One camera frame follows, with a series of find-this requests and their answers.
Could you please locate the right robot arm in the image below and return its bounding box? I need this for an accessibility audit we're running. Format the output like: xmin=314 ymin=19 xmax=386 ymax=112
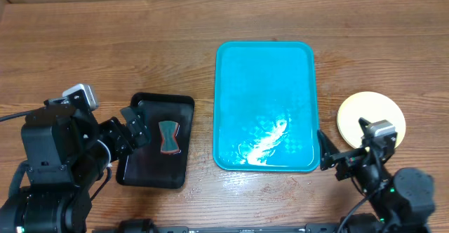
xmin=317 ymin=118 xmax=436 ymax=232

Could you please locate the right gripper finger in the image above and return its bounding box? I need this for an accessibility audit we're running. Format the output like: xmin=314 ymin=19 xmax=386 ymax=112
xmin=358 ymin=117 xmax=372 ymax=147
xmin=317 ymin=130 xmax=340 ymax=171

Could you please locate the teal plastic tray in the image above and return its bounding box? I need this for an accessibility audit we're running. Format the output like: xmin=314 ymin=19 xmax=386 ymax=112
xmin=213 ymin=41 xmax=320 ymax=173

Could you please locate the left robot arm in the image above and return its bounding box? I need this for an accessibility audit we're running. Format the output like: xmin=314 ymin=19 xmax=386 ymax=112
xmin=1 ymin=100 xmax=150 ymax=232

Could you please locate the red green sponge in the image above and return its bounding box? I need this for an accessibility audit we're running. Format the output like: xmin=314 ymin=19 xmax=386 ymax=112
xmin=159 ymin=121 xmax=180 ymax=154

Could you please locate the yellow-rim plate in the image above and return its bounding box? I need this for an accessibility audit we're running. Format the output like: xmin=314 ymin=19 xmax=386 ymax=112
xmin=337 ymin=91 xmax=406 ymax=148

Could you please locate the black plastic tray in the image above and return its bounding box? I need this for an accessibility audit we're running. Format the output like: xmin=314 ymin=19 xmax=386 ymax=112
xmin=116 ymin=93 xmax=195 ymax=189

